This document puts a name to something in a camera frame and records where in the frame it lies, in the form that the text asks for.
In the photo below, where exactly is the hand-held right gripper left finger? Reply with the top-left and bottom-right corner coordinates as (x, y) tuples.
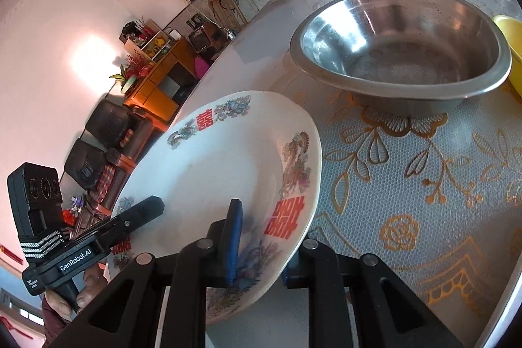
(51, 198), (245, 348)

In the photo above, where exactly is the orange wooden cabinet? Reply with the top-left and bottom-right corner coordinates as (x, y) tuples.
(122, 36), (200, 124)

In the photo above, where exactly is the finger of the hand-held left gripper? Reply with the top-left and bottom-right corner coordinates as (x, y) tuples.
(117, 196), (166, 235)

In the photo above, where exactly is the white open shelf box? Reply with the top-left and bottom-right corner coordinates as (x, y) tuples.
(120, 20), (172, 59)

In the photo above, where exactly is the dark leather armchair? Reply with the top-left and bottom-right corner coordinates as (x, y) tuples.
(85, 99), (139, 147)
(64, 139), (123, 194)

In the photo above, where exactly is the white printed ceramic plate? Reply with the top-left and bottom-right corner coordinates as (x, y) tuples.
(107, 90), (323, 326)

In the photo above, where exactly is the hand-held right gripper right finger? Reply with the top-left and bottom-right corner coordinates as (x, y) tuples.
(281, 238), (466, 348)

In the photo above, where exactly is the wooden chair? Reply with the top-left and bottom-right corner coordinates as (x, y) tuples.
(210, 0), (247, 31)

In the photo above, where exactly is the lace patterned tablecloth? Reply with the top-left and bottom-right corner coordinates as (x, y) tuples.
(171, 0), (522, 348)

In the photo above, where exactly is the yellow plastic bowl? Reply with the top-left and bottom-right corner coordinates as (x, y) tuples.
(491, 14), (522, 96)

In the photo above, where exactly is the black speaker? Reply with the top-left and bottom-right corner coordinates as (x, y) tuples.
(188, 26), (213, 51)

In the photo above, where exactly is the person's left hand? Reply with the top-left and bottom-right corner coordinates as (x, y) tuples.
(42, 265), (109, 322)

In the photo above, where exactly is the person's left forearm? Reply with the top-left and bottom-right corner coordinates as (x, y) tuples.
(41, 309), (72, 348)

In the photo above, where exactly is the stainless steel bowl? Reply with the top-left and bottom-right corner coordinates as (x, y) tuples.
(289, 0), (512, 116)

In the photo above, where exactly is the green leafy potted plant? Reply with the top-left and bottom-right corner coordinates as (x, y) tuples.
(109, 65), (139, 94)

